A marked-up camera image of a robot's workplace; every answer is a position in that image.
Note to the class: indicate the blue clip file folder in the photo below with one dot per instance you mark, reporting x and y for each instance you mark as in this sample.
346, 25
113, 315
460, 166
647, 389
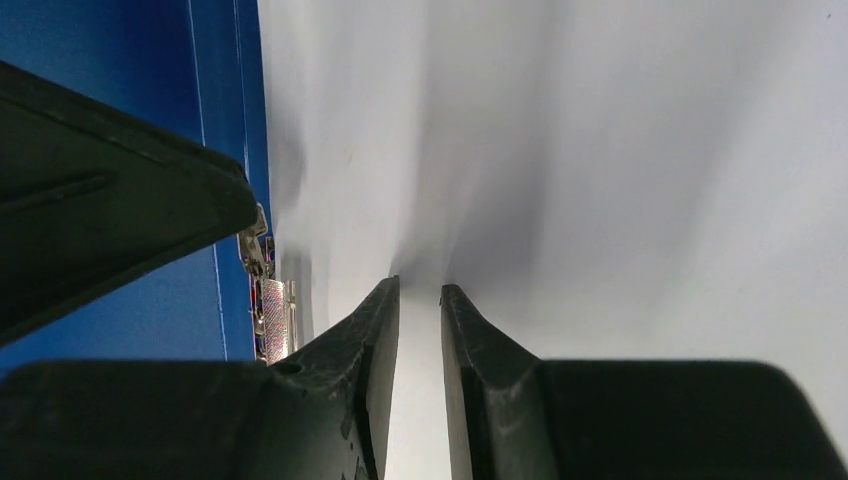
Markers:
195, 69

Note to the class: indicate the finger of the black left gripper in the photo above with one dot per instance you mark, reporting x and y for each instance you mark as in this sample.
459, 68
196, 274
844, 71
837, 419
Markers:
93, 198

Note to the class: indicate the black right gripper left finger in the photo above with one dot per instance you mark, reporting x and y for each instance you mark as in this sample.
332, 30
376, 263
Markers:
321, 413

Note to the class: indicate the white paper stack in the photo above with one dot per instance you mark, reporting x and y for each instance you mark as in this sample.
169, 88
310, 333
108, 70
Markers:
604, 179

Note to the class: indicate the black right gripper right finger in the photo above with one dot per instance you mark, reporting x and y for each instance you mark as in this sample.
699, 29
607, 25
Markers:
512, 415

